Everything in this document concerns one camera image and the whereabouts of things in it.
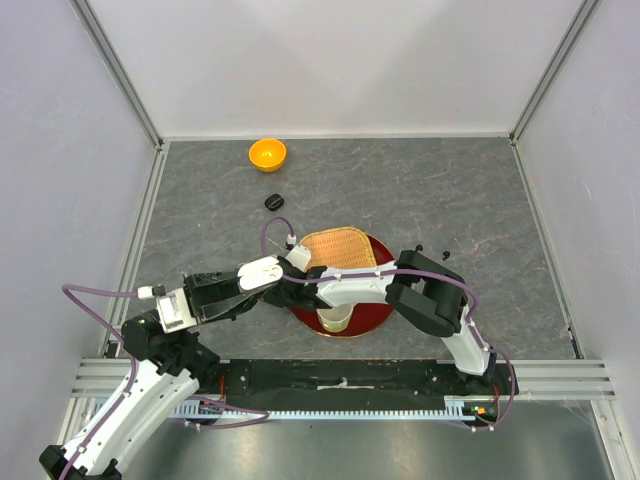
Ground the black earbud charging case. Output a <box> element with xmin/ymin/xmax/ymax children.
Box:
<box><xmin>264</xmin><ymin>194</ymin><xmax>284</xmax><ymax>212</ymax></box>

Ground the white earbud charging case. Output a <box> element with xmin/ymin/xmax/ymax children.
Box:
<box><xmin>237</xmin><ymin>256</ymin><xmax>284</xmax><ymax>291</ymax></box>

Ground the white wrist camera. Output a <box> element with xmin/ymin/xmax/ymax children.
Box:
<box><xmin>137</xmin><ymin>285</ymin><xmax>198</xmax><ymax>334</ymax></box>
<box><xmin>285</xmin><ymin>234</ymin><xmax>312</xmax><ymax>272</ymax></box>

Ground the orange bowl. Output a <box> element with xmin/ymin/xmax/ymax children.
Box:
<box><xmin>248</xmin><ymin>138</ymin><xmax>287</xmax><ymax>173</ymax></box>

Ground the cream mug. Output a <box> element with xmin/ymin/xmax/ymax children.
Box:
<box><xmin>316</xmin><ymin>304</ymin><xmax>355</xmax><ymax>333</ymax></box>

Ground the woven bamboo tray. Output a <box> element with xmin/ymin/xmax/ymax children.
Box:
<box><xmin>300</xmin><ymin>226</ymin><xmax>377</xmax><ymax>271</ymax></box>

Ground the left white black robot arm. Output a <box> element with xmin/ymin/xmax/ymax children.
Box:
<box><xmin>39</xmin><ymin>263</ymin><xmax>282</xmax><ymax>479</ymax></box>

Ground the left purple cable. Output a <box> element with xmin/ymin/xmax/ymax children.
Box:
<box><xmin>57</xmin><ymin>283</ymin><xmax>271</xmax><ymax>480</ymax></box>

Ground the white slotted cable duct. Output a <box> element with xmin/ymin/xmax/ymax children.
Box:
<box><xmin>168</xmin><ymin>399</ymin><xmax>490</xmax><ymax>421</ymax></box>

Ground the red round plate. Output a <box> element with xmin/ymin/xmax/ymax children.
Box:
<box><xmin>282</xmin><ymin>230</ymin><xmax>404</xmax><ymax>339</ymax></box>

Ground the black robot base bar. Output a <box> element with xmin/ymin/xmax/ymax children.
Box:
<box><xmin>199</xmin><ymin>358</ymin><xmax>519</xmax><ymax>397</ymax></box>

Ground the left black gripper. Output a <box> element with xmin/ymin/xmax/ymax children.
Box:
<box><xmin>176</xmin><ymin>261</ymin><xmax>277</xmax><ymax>332</ymax></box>

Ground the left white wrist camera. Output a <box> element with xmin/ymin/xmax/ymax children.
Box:
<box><xmin>137</xmin><ymin>285</ymin><xmax>198</xmax><ymax>334</ymax></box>

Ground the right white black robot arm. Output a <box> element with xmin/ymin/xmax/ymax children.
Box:
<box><xmin>263</xmin><ymin>250</ymin><xmax>496</xmax><ymax>394</ymax></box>

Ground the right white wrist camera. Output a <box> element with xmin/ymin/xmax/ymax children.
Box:
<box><xmin>285</xmin><ymin>234</ymin><xmax>312</xmax><ymax>272</ymax></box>

